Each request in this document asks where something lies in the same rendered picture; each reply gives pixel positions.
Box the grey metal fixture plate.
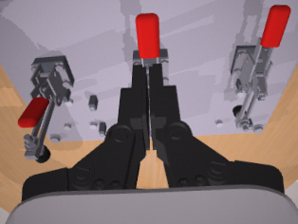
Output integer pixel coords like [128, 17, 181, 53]
[0, 0, 298, 141]

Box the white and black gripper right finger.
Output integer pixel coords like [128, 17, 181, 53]
[149, 64, 285, 194]

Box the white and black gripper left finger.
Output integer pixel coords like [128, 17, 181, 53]
[22, 65, 150, 201]

